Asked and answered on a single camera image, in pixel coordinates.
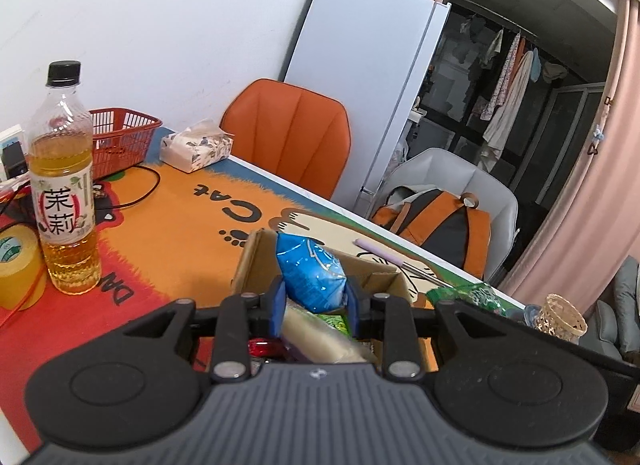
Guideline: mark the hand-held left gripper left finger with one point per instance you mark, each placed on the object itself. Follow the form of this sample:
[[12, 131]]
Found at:
[[277, 305]]

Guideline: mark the orange and black backpack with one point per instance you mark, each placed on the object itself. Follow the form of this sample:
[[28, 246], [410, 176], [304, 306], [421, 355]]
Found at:
[[450, 235]]

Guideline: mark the grey chair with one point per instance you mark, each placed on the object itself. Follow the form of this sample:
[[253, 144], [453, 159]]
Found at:
[[450, 165]]

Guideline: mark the red snack packet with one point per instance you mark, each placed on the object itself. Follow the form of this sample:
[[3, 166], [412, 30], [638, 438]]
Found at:
[[262, 347]]

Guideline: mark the white refrigerator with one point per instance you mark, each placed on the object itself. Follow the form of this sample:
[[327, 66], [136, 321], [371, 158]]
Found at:
[[360, 70]]

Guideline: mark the hanging blue cloth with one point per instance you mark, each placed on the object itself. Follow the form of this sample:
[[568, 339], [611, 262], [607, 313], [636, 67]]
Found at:
[[536, 65]]

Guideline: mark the yellow tape roll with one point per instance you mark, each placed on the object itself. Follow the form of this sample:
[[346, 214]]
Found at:
[[20, 265]]

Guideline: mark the small white box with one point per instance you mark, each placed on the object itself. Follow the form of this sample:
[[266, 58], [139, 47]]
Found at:
[[10, 136]]

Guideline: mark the grey sofa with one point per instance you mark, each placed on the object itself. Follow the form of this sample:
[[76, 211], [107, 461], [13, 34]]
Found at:
[[625, 305]]

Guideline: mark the tea bottle with black cap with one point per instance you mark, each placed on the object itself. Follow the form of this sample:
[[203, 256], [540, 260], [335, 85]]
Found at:
[[62, 170]]

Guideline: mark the blue ceramic plate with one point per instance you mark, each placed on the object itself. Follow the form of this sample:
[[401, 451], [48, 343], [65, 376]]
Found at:
[[530, 315]]

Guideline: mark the red plastic basket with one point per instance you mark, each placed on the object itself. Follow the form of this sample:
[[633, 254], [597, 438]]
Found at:
[[120, 145]]

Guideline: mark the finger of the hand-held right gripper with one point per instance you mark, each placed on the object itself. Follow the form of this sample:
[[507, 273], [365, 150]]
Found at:
[[540, 332]]

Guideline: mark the orange chair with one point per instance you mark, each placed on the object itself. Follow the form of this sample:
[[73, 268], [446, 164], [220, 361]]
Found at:
[[285, 135]]

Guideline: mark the hanging beige cloth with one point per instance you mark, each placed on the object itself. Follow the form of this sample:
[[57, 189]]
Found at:
[[555, 72]]

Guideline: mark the brown cardboard box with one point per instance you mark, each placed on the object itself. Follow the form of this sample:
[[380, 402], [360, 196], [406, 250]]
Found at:
[[255, 255]]

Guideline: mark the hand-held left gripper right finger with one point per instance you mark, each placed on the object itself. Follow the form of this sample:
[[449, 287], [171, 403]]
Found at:
[[352, 310]]

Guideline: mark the hanging white garment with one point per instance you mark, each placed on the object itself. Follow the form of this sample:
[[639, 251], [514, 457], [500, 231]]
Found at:
[[505, 125]]

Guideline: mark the blue snack packet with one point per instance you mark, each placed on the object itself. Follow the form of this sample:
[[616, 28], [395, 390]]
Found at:
[[310, 270]]

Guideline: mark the printed cat table mat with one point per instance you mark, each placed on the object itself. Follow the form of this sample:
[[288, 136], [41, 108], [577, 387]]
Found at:
[[175, 225]]

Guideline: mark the dark green snack packet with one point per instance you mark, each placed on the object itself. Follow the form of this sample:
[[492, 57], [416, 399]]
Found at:
[[475, 295]]

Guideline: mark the floral tissue box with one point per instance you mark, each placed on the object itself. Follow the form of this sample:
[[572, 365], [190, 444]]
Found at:
[[195, 150]]

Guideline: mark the curtain tieback with charm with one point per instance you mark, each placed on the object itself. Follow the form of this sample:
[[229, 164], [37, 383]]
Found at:
[[597, 132]]

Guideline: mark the woven bamboo basket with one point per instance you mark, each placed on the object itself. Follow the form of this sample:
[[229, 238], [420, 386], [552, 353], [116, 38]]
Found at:
[[560, 317]]

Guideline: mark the grey framed glass door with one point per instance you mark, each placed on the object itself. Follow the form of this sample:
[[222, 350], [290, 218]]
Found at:
[[565, 145]]

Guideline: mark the black device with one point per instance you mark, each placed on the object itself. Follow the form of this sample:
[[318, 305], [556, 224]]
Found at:
[[12, 160]]

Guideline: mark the hanging floral garment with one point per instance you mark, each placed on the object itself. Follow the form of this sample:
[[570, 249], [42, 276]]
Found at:
[[500, 90]]

